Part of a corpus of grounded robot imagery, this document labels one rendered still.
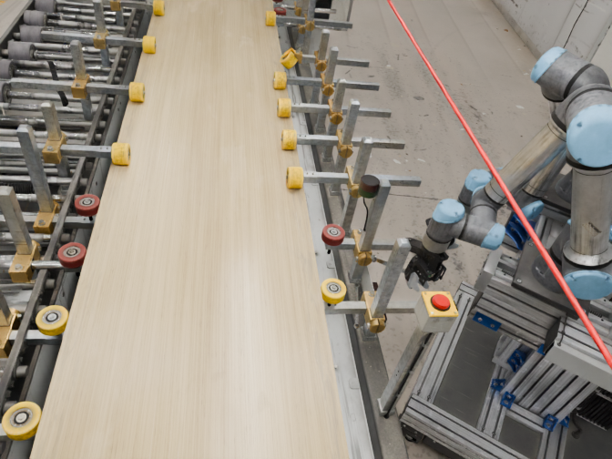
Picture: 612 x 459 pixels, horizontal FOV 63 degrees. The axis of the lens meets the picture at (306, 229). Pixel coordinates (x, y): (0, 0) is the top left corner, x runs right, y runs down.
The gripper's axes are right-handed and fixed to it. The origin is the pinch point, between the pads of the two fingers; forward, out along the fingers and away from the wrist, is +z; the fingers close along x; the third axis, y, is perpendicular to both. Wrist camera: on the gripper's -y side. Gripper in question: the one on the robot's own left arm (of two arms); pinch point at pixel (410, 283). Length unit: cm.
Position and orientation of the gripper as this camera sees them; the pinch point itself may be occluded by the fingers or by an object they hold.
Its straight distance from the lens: 162.9
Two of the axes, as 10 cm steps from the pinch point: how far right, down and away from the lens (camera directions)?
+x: 8.9, -2.2, 4.1
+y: 4.4, 6.6, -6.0
